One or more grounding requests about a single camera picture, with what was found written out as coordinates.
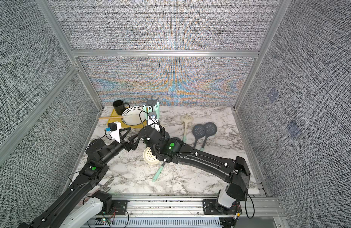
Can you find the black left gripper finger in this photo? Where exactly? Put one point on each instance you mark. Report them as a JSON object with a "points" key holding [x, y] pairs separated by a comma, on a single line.
{"points": [[134, 140], [123, 132]]}

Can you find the white bowl black rim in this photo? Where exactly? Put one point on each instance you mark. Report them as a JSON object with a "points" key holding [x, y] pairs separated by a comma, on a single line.
{"points": [[134, 116]]}

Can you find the metal fork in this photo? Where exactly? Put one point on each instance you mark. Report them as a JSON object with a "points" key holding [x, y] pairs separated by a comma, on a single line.
{"points": [[105, 187]]}

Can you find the grey skimmer lone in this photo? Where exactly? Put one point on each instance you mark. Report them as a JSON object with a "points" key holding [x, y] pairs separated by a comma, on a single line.
{"points": [[156, 109]]}

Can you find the cream slotted spatula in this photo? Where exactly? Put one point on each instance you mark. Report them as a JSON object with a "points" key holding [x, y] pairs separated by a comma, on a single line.
{"points": [[186, 119]]}

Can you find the cream skimmer mint handle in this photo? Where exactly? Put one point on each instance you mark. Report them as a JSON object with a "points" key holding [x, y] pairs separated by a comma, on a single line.
{"points": [[158, 172]]}

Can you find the grey utensil rack stand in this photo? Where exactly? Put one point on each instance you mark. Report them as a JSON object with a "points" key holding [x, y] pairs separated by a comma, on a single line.
{"points": [[151, 103]]}

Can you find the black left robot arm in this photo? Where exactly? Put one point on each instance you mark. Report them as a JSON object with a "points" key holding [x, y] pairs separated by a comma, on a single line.
{"points": [[99, 155]]}

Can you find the yellow tray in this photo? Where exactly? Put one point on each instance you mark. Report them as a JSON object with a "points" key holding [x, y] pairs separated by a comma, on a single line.
{"points": [[124, 125]]}

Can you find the wooden handled white spatula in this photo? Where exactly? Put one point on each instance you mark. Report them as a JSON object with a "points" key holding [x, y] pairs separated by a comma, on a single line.
{"points": [[111, 117]]}

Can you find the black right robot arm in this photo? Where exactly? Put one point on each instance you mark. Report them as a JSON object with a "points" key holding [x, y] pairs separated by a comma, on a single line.
{"points": [[234, 172]]}

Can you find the grey skimmer back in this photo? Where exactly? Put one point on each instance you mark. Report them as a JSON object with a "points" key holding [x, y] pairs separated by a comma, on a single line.
{"points": [[210, 130]]}

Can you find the black mug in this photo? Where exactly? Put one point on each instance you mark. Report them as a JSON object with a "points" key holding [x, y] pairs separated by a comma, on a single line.
{"points": [[120, 106]]}

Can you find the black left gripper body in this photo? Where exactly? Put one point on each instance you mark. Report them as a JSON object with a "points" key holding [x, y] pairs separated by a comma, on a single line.
{"points": [[127, 147]]}

